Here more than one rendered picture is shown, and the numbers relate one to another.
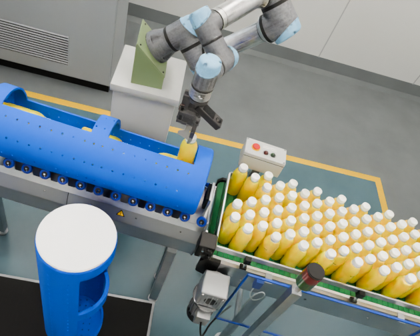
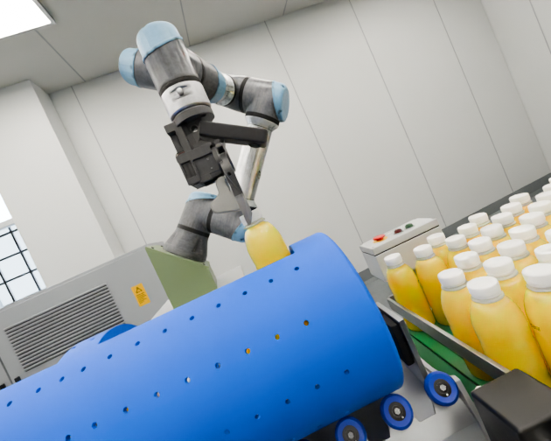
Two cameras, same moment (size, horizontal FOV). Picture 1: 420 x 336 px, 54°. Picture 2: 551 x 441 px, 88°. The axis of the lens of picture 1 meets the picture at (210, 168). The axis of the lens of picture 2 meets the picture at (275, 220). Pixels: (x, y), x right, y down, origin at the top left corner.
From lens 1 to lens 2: 1.24 m
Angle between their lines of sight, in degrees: 46
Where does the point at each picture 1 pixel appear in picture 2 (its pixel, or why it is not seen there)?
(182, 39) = (197, 212)
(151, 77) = (192, 281)
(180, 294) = not seen: outside the picture
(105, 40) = not seen: hidden behind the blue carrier
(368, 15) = (371, 215)
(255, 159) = (396, 248)
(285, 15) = (260, 81)
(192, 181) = (317, 274)
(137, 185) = (209, 395)
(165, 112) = not seen: hidden behind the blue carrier
